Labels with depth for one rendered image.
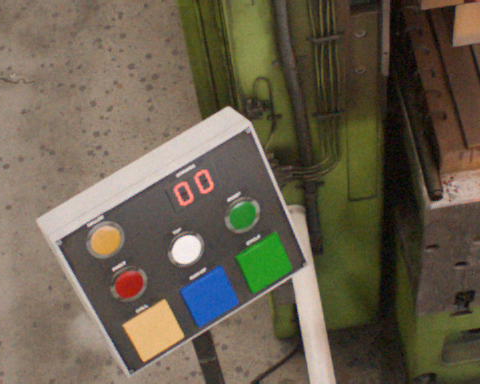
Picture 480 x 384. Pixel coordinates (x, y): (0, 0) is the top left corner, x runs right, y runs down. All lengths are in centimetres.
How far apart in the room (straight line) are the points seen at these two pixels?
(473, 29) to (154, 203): 52
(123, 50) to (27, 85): 29
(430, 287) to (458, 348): 46
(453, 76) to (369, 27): 22
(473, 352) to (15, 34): 163
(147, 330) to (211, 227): 18
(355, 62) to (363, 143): 25
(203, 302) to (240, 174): 21
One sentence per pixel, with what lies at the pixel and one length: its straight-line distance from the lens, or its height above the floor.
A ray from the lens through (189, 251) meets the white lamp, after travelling 176.
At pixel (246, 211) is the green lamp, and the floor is 109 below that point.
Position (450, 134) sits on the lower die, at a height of 98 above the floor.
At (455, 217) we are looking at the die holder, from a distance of 203.
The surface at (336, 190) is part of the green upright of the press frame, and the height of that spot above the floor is 67.
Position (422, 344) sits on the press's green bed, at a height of 30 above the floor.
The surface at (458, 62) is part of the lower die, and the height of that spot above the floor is 99.
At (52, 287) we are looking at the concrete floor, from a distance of 302.
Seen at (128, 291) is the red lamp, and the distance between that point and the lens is 175.
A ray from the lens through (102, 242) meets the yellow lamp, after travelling 170.
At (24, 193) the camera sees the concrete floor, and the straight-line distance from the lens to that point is 318.
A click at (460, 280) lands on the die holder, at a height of 61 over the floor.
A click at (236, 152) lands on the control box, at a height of 117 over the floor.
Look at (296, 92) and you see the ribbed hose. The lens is 194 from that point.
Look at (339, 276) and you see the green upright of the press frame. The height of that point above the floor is 30.
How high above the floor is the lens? 264
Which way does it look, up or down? 59 degrees down
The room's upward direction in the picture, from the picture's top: 11 degrees counter-clockwise
